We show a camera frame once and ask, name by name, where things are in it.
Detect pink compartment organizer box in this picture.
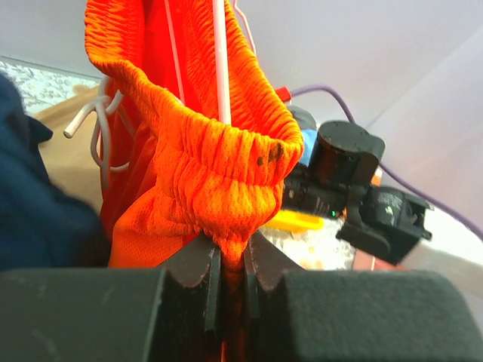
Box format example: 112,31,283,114
352,250,408,271

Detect grey garment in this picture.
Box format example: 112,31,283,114
288,105,318,130

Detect wooden clothes rack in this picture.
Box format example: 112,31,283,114
34,85,102,211

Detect yellow plastic tray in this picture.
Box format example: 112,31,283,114
263,210,324,233

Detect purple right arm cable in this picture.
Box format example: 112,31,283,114
290,84,483,242

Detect orange mesh shorts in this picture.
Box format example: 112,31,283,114
85,1,303,361

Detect navy blue garment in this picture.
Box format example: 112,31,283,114
1,76,110,270

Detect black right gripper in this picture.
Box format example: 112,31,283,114
282,121,386,219

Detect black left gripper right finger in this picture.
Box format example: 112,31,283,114
244,233,482,361

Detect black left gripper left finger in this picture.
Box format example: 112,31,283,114
1,235,221,361

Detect light blue shorts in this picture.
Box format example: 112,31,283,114
300,129,318,166

